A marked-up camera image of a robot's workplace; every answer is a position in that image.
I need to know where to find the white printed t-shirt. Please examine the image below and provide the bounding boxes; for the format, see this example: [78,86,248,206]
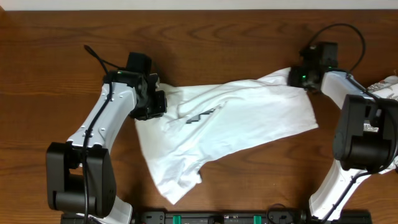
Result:
[136,68,318,204]

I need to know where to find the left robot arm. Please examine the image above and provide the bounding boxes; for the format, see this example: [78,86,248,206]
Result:
[46,52,167,223]

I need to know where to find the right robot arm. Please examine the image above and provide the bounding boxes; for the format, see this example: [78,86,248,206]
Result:
[287,42,397,223]

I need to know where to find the fern print fabric container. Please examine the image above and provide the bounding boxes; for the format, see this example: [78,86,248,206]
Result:
[366,75,398,175]

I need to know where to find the black mounting rail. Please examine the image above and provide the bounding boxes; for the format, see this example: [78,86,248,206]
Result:
[60,209,373,224]

